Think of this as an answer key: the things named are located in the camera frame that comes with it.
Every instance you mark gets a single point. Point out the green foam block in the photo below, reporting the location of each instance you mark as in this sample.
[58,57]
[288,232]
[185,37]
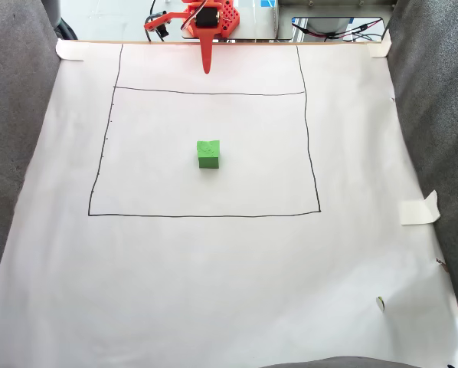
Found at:
[208,153]

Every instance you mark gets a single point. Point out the white masking tape piece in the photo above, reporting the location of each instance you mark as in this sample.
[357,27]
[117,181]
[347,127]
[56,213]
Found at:
[382,48]
[416,212]
[70,50]

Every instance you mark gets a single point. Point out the grey felt panel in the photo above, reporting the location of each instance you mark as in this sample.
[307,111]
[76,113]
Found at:
[439,115]
[10,134]

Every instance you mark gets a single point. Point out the white paper sheet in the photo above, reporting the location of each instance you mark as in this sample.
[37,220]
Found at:
[229,268]

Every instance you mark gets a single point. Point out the small round white sticker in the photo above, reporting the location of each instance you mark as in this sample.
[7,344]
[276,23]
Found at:
[380,304]

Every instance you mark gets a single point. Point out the orange camera mount with camera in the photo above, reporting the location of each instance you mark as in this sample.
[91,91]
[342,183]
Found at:
[171,16]

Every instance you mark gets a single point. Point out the grey metal frame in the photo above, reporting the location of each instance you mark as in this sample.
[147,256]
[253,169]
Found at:
[282,19]

